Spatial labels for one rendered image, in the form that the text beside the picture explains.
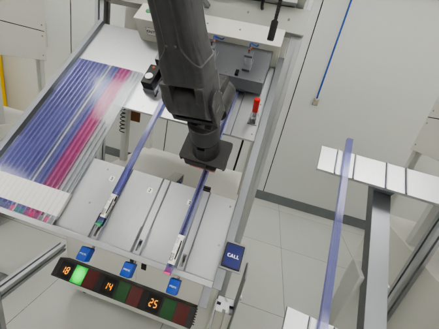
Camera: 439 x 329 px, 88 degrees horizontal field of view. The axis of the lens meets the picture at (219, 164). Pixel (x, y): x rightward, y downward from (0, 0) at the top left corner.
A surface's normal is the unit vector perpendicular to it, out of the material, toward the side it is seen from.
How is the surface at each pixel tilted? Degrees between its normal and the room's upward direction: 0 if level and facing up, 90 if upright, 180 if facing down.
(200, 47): 78
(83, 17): 90
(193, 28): 84
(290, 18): 90
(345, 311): 90
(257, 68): 46
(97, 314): 0
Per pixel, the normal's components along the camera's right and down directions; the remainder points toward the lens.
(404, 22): -0.22, 0.30
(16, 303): 0.21, -0.91
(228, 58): -0.01, -0.41
